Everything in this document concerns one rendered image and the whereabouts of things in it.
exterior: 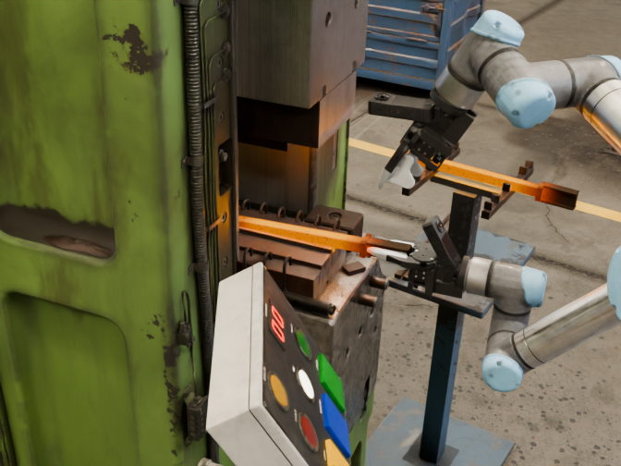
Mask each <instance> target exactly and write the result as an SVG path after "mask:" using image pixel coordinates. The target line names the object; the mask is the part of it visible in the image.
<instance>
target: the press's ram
mask: <svg viewBox="0 0 621 466"><path fill-rule="evenodd" d="M368 4H369V0H236V48H237V96H239V97H244V98H250V99H255V100H260V101H265V102H271V103H277V104H286V105H292V106H296V107H302V108H308V109H309V108H311V107H312V106H314V105H315V104H316V103H317V102H318V101H320V100H321V99H322V98H323V95H326V94H327V93H328V92H329V91H331V90H332V89H333V88H334V87H335V86H336V85H338V84H339V83H340V82H341V81H342V80H344V79H345V78H346V77H347V76H348V75H349V74H351V73H352V70H355V69H357V68H358V67H359V66H360V65H361V64H363V63H364V61H365V47H366V33H367V18H368Z"/></svg>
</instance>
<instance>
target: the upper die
mask: <svg viewBox="0 0 621 466"><path fill-rule="evenodd" d="M356 77H357V70H356V69H355V70H352V73H351V74H349V75H348V76H347V77H346V78H345V79H344V80H342V81H341V82H340V83H339V84H338V85H336V86H335V87H334V88H333V89H332V90H331V91H329V92H328V93H327V94H326V95H323V98H322V99H321V100H320V101H318V102H317V103H316V104H315V105H314V106H312V107H311V108H309V109H308V108H302V107H296V106H292V105H286V104H277V103H271V102H265V101H260V100H255V99H250V98H244V97H239V96H237V133H238V134H243V135H248V136H253V137H258V138H263V139H267V140H272V141H281V142H286V143H291V144H296V145H301V146H306V147H311V148H315V149H319V148H320V147H321V146H322V145H323V144H324V143H325V142H326V141H327V140H328V139H329V138H330V137H331V136H332V135H333V134H334V133H335V132H336V131H337V130H338V129H339V128H340V127H341V126H342V125H343V124H344V123H345V122H347V121H348V120H349V119H350V118H351V117H352V116H353V115H354V109H355V93H356Z"/></svg>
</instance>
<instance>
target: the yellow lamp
mask: <svg viewBox="0 0 621 466"><path fill-rule="evenodd" d="M271 383H272V387H273V390H274V393H275V395H276V397H277V399H278V400H279V402H280V403H281V404H282V405H283V406H286V405H287V398H286V392H285V390H284V388H283V386H282V384H281V382H280V381H279V379H278V378H277V377H276V376H275V375H272V376H271Z"/></svg>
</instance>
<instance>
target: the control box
mask: <svg viewBox="0 0 621 466"><path fill-rule="evenodd" d="M272 306H274V308H275V309H276V311H277V313H276V312H275V310H274V315H275V316H276V318H277V315H278V314H279V315H280V316H281V318H282V319H283V322H284V327H282V326H281V325H280V324H279V323H278V320H279V322H280V323H281V324H282V320H281V319H280V317H279V316H278V320H276V318H275V317H274V315H273V312H272ZM272 320H274V321H275V323H276V324H277V325H278V327H279V328H280V330H281V331H282V333H283V335H282V333H281V332H280V331H279V336H280V337H281V338H282V339H283V336H284V341H282V340H281V338H280V337H279V336H278V335H277V334H276V332H275V331H274V329H273V326H272ZM298 330H299V331H300V332H301V333H302V334H303V336H304V337H305V338H306V340H307V342H308V345H309V347H310V356H308V355H307V354H306V353H305V352H304V350H303V349H302V347H301V346H300V344H299V341H298V335H297V331H298ZM320 353H322V354H323V352H322V350H321V349H320V347H319V346H318V344H317V343H316V342H315V340H314V339H313V337H312V336H311V334H310V332H309V331H308V329H307V328H306V326H305V325H304V324H303V323H302V321H301V320H300V318H299V317H298V315H297V314H296V312H295V311H294V309H293V308H292V306H291V305H290V303H289V302H288V300H287V299H286V297H285V295H284V294H283V293H282V291H281V290H280V288H279V287H278V286H277V285H276V283H275V282H274V280H273V278H272V277H271V275H270V274H269V272H268V271H267V270H266V267H265V266H264V265H263V264H262V263H257V264H255V265H253V266H251V267H249V268H247V269H245V270H243V271H241V272H239V273H237V274H235V275H233V276H231V277H229V278H227V279H225V280H223V281H221V282H220V283H219V289H218V300H217V310H216V320H215V330H214V341H213V360H212V370H211V381H210V391H209V401H208V411H207V422H206V430H207V431H208V433H209V434H210V435H211V436H212V437H213V439H214V440H215V441H216V442H217V444H218V445H219V446H220V447H221V448H222V450H223V451H224V452H225V454H226V455H227V456H228V457H229V458H230V459H231V460H232V461H233V462H234V463H235V465H236V466H328V464H327V454H326V443H325V440H327V439H331V440H332V442H333V443H334V444H335V446H336V448H337V449H338V450H339V452H340V453H341V455H342V456H343V457H344V459H345V460H346V461H347V463H348V465H349V466H351V461H350V458H348V459H347V458H346V456H345V455H344V454H343V452H342V451H341V449H340V448H339V447H338V445H337V444H336V443H335V441H334V440H333V438H331V436H330V435H329V433H328V432H327V431H326V429H325V428H324V422H323V402H322V394H324V393H326V394H327V396H328V397H329V399H330V400H331V401H332V399H331V398H330V396H329V395H328V393H327V392H326V391H325V389H324V388H323V386H322V384H321V381H320V370H319V360H318V354H320ZM323 356H324V357H325V355H324V354H323ZM325 359H326V360H327V358H326V357H325ZM327 361H328V360H327ZM328 362H329V361H328ZM329 364H330V365H331V363H330V362H329ZM331 367H332V368H333V369H334V367H333V366H332V365H331ZM300 370H301V371H303V372H304V373H305V375H306V376H307V377H308V378H309V380H310V384H311V387H312V390H313V398H310V397H309V396H308V395H307V393H306V392H305V390H304V388H303V386H302V384H301V382H300V378H299V371H300ZM334 371H335V369H334ZM335 373H336V374H337V372H335ZM272 375H275V376H276V377H277V378H278V379H279V381H280V382H281V384H282V386H283V388H284V390H285V392H286V398H287V405H286V406H283V405H282V404H281V403H280V402H279V400H278V399H277V397H276V395H275V393H274V390H273V387H272V383H271V376H272ZM337 376H338V377H339V379H340V380H341V377H340V376H339V375H338V374H337ZM332 402H333V401H332ZM333 403H334V402H333ZM334 405H335V403H334ZM335 407H336V405H335ZM336 408H337V407H336ZM337 410H338V411H339V412H340V414H341V415H342V417H343V418H344V420H346V416H345V413H344V412H343V413H341V411H340V410H339V409H338V408H337ZM303 416H305V417H306V418H307V419H308V420H309V421H310V423H311V425H312V427H313V430H314V432H315V434H316V438H317V446H316V447H314V446H313V445H312V444H311V443H310V442H309V440H308V438H307V437H306V435H305V433H304V430H303V426H302V421H301V420H302V417H303Z"/></svg>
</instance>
